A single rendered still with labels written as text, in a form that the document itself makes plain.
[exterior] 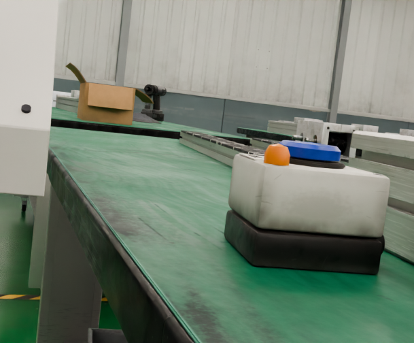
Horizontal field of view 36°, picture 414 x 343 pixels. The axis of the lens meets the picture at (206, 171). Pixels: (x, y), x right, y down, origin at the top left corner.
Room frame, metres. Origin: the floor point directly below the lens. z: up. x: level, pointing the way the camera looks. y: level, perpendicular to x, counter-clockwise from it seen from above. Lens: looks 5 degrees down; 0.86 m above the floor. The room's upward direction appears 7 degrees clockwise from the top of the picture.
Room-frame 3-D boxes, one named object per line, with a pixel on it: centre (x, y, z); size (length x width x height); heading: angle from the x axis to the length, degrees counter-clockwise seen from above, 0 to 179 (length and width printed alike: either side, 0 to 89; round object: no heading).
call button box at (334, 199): (0.41, -0.07, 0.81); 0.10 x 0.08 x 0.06; 101
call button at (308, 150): (0.41, -0.06, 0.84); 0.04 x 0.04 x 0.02
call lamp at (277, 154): (0.38, -0.04, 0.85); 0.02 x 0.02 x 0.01
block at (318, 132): (1.58, -0.28, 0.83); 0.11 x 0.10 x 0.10; 102
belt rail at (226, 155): (1.22, -0.03, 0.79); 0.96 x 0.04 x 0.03; 11
